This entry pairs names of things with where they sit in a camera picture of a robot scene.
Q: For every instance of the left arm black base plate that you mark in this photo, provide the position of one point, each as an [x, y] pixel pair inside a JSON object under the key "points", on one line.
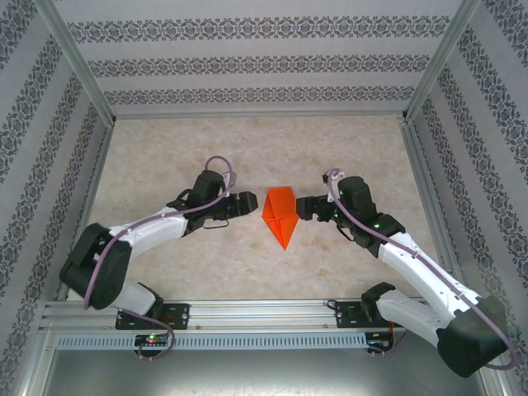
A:
{"points": [[181, 315]]}

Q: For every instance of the grey sheet metal panel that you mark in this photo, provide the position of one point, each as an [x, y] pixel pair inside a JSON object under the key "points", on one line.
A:
{"points": [[264, 375]]}

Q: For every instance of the aluminium frame post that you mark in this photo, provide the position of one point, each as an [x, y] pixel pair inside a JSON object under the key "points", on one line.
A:
{"points": [[76, 57], [441, 57]]}

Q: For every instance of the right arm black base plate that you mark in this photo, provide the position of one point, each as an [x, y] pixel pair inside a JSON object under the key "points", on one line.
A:
{"points": [[344, 315]]}

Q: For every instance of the aluminium rail along wall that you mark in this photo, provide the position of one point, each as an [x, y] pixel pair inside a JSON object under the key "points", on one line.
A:
{"points": [[264, 113]]}

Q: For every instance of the wide aluminium mounting rail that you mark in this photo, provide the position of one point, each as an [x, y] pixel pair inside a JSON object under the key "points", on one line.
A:
{"points": [[264, 313]]}

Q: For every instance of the aluminium table side rail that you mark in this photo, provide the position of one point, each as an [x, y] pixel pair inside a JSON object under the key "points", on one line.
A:
{"points": [[416, 165], [99, 165]]}

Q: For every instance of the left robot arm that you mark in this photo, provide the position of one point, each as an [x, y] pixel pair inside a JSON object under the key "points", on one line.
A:
{"points": [[82, 272]]}

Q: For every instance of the orange paper sheet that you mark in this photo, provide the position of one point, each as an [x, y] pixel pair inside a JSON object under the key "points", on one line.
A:
{"points": [[280, 214]]}

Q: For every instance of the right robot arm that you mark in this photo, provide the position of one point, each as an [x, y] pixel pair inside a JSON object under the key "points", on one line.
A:
{"points": [[466, 342]]}

